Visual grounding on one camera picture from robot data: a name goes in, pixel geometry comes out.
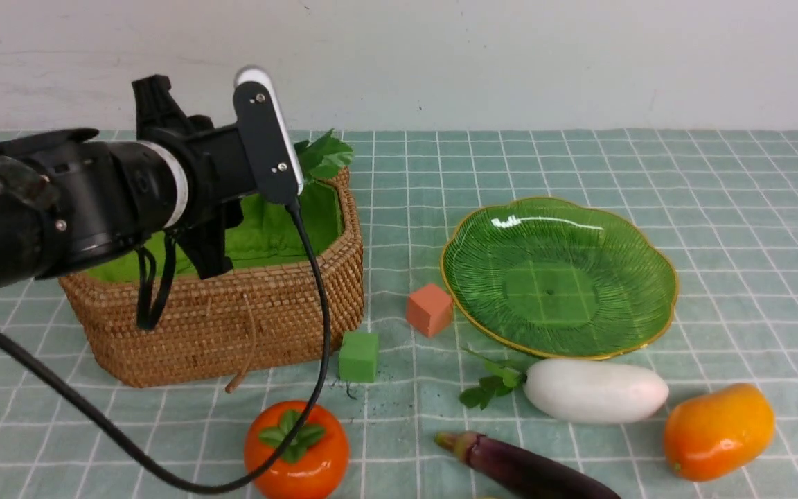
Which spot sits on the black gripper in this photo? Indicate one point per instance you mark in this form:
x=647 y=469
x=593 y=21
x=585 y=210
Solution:
x=210 y=169

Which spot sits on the red-orange carrot with leaves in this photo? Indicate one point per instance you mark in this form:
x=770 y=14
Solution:
x=323 y=158

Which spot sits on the orange persimmon with leaf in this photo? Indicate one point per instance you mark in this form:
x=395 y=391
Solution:
x=314 y=464

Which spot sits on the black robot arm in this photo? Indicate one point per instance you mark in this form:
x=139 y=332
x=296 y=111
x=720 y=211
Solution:
x=70 y=202

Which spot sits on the woven wicker basket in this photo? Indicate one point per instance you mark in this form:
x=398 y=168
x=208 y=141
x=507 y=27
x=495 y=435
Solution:
x=243 y=321

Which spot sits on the green foam cube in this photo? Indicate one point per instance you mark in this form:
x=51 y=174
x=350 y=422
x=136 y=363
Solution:
x=358 y=360

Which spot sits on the orange foam cube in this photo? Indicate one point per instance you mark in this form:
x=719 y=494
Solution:
x=429 y=310

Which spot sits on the green glass leaf plate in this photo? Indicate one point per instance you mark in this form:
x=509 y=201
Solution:
x=553 y=279

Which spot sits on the white radish with leaves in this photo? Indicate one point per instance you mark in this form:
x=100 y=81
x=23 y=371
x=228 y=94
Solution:
x=573 y=390

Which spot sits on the purple eggplant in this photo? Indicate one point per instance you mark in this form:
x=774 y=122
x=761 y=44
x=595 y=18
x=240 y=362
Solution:
x=520 y=471

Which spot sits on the green checkered tablecloth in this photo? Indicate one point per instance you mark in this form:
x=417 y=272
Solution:
x=722 y=206

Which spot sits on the orange mango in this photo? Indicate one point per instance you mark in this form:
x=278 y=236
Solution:
x=712 y=435

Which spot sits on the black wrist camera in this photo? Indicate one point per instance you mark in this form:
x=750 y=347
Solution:
x=270 y=153

